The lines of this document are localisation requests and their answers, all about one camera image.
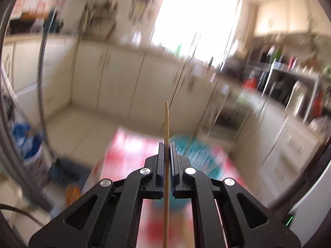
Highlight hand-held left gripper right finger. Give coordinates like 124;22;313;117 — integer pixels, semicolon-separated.
169;142;302;248

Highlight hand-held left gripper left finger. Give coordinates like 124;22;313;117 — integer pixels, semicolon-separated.
28;142;165;248

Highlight teal perforated plastic basket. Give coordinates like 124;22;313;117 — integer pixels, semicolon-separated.
151;134;228;210

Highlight wooden chopstick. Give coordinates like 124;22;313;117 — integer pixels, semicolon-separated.
162;101;171;248

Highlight red white checkered tablecloth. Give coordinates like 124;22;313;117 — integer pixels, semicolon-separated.
88;128;249;248

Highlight cream kitchen base cabinets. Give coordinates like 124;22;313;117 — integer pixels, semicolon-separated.
0;35;321;176

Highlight blue plastic bag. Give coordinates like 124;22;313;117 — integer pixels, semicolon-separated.
12;123;44;166

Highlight curved metal tube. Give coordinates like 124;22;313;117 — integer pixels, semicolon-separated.
37;13;60;161

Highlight bright window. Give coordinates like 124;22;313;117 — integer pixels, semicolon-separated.
152;0;242;62

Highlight black cable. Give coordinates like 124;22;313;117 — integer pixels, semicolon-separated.
0;204;45;228

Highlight cream wall cabinet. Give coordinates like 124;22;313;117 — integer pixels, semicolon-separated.
255;0;322;37

